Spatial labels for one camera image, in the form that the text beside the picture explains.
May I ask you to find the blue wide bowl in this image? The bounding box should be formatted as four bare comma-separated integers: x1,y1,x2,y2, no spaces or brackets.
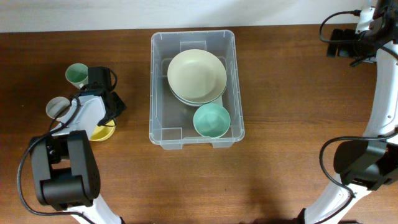
169,86,227,104

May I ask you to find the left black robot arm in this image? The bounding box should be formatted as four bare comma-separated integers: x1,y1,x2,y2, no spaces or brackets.
23,67,126,223

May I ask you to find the cream wide bowl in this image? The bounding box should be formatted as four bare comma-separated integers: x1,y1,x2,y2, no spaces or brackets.
172,91,223,107
167,49,227,103

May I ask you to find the grey plastic cup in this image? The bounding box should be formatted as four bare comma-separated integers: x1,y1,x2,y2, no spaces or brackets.
45,96,70,121

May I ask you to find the green small bowl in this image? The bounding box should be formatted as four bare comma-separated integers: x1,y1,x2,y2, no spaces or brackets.
193,103,231,138

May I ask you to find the clear plastic storage bin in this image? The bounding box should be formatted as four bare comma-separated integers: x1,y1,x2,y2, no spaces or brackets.
149,30,245,150

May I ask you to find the yellow small bowl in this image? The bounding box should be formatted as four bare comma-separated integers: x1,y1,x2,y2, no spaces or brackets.
90,120,116,141

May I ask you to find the green plastic cup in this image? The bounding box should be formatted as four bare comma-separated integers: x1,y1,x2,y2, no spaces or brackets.
65,63,88,90

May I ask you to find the left black cable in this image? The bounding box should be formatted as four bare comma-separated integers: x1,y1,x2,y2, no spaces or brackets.
17,68,119,224

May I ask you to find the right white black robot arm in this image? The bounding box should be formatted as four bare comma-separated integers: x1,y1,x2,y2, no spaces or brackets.
295,0,397,223

